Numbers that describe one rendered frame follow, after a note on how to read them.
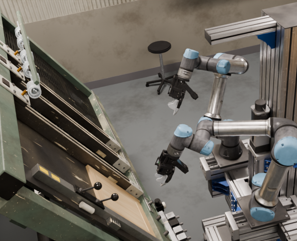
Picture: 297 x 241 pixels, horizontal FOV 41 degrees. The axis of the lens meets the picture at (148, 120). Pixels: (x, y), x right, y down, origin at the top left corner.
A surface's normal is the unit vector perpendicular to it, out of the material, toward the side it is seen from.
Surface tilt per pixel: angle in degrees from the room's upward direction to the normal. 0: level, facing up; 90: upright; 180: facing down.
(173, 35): 90
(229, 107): 0
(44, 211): 90
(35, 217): 90
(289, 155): 82
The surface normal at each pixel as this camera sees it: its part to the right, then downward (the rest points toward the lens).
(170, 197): -0.14, -0.80
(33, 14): 0.19, 0.56
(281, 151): -0.22, 0.50
